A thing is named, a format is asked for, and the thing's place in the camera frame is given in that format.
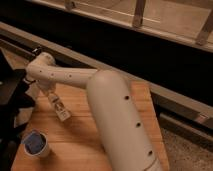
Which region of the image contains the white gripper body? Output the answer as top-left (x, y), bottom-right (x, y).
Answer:
top-left (36, 80), bottom-right (56, 96)

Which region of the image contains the clear labelled plastic bottle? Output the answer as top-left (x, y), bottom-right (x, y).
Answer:
top-left (48, 93), bottom-right (71, 122)

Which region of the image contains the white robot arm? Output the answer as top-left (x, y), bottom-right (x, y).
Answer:
top-left (26, 52), bottom-right (163, 171)

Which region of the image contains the black chair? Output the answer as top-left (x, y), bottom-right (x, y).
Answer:
top-left (0, 49), bottom-right (35, 171)

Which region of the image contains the white cup with blue contents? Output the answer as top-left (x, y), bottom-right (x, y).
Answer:
top-left (22, 130), bottom-right (50, 158)

